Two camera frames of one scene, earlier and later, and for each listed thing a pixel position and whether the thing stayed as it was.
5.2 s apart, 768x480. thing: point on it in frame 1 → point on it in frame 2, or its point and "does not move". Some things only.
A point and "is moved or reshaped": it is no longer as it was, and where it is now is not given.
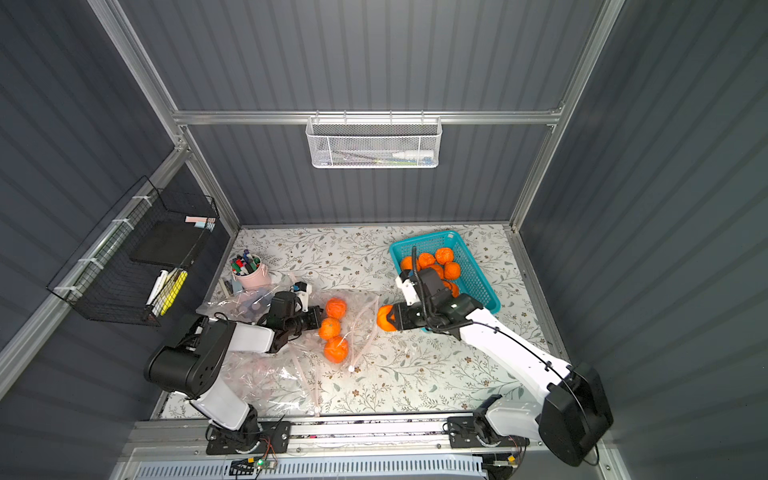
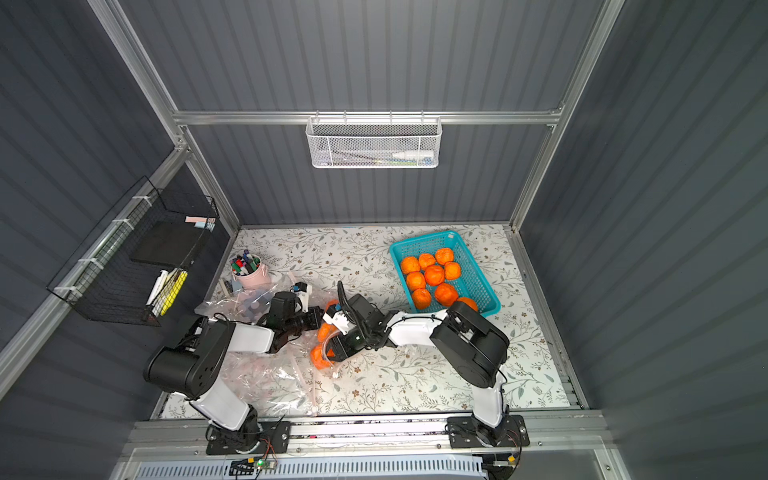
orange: [329, 328] does not move
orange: [444, 255] does not move
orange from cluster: [455, 291] is moved or reshaped
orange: [425, 260] does not move
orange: [336, 349] is moved or reshaped
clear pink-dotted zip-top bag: [284, 382] does not move
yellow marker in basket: [176, 289] does not move
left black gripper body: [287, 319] does not move
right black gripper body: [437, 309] → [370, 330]
